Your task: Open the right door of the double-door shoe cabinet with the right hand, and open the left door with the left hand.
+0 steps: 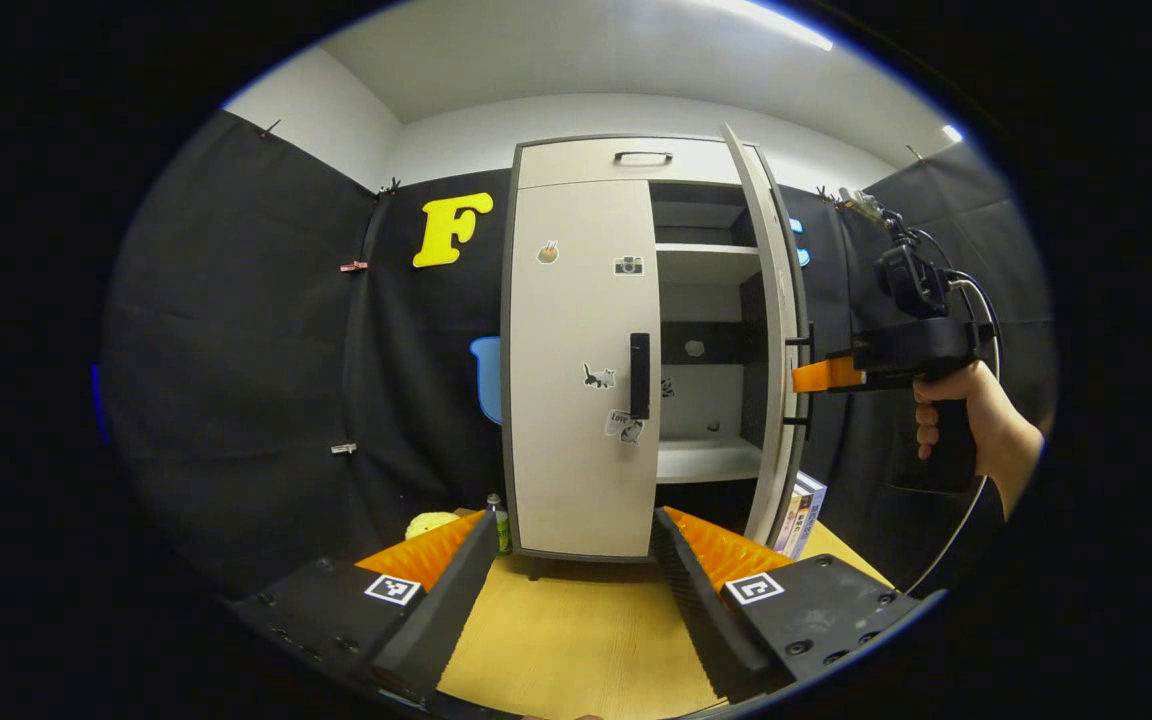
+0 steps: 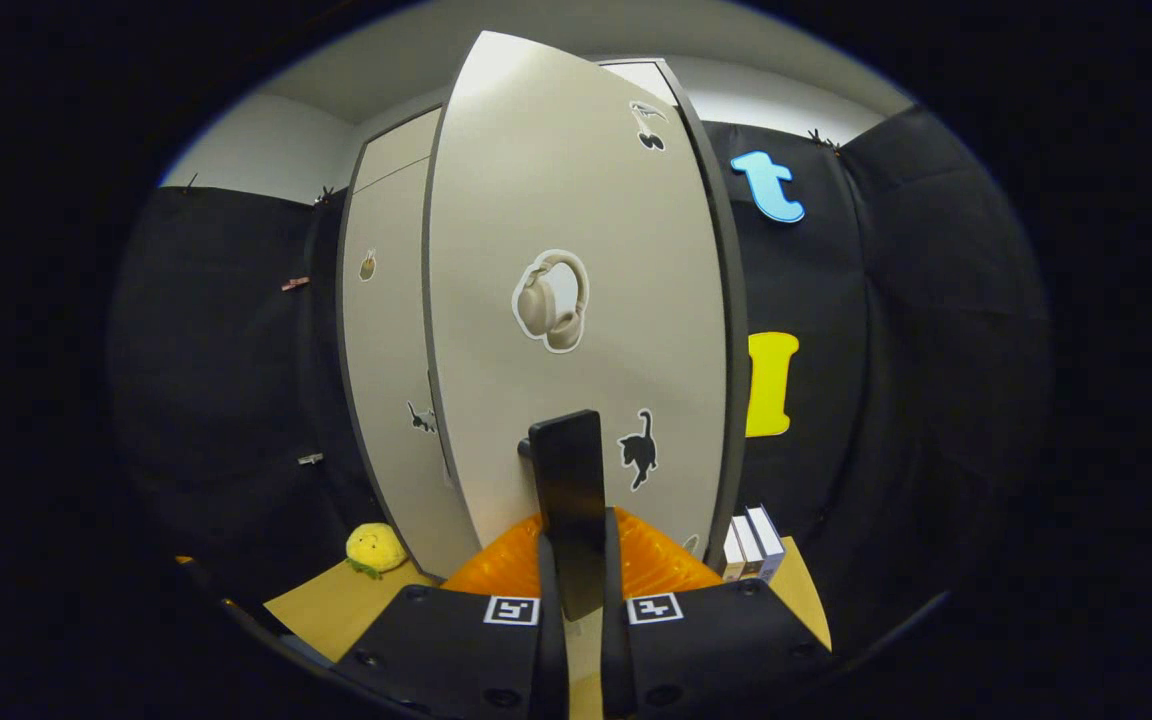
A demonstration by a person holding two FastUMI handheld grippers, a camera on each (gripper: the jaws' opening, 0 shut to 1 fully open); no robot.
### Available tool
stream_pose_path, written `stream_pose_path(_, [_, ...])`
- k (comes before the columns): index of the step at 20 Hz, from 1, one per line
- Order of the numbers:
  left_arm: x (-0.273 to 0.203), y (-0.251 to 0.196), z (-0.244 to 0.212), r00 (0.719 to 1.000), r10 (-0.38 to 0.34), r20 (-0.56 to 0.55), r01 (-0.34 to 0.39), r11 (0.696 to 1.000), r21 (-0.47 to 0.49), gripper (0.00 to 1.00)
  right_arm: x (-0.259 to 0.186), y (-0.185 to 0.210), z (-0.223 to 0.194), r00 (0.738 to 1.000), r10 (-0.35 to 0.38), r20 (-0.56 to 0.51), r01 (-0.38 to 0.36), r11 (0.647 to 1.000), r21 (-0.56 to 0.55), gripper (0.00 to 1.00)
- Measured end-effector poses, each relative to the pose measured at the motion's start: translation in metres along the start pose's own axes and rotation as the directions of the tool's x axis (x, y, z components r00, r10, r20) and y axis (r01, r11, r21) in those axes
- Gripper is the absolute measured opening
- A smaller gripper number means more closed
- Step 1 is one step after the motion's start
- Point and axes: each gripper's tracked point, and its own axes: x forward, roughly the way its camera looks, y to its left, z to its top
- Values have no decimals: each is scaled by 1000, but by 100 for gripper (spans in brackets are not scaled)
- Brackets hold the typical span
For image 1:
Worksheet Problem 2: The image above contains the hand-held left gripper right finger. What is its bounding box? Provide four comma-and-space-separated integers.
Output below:
650, 505, 922, 704

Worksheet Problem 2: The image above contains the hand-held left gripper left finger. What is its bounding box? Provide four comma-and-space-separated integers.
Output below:
231, 508, 499, 701

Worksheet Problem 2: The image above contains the black cabinet door handle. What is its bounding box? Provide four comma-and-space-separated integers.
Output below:
630, 333, 651, 420
784, 322, 815, 439

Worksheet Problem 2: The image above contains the beige cabinet door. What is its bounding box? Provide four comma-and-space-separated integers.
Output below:
721, 125, 815, 546
508, 180, 663, 559

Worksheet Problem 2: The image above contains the beige double-door shoe cabinet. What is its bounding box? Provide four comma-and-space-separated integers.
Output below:
499, 133, 817, 566

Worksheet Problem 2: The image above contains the yellow soft toy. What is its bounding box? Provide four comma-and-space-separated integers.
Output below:
404, 511, 462, 541

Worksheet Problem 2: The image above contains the green bottle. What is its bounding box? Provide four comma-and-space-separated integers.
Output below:
486, 493, 514, 556

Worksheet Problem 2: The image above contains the colourful cardboard box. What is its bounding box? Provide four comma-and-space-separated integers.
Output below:
771, 470, 829, 561

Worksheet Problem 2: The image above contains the black backdrop cloth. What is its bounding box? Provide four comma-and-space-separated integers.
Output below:
101, 110, 1057, 601

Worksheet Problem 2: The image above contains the long ceiling strip light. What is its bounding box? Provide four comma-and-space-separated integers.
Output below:
716, 0, 835, 51

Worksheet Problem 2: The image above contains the black cable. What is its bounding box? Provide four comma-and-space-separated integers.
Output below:
901, 228, 1003, 596

